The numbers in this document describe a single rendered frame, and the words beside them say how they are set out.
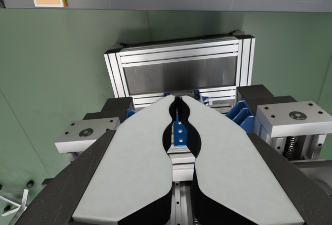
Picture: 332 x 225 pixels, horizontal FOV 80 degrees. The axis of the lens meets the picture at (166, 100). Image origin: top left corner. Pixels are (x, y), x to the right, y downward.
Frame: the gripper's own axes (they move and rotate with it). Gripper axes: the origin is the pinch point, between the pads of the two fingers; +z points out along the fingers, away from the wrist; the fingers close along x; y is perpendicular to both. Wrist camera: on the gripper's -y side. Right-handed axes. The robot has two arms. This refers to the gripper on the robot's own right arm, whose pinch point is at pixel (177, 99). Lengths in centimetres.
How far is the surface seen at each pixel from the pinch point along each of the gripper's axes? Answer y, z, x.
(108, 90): 62, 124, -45
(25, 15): 10, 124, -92
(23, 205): 192, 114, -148
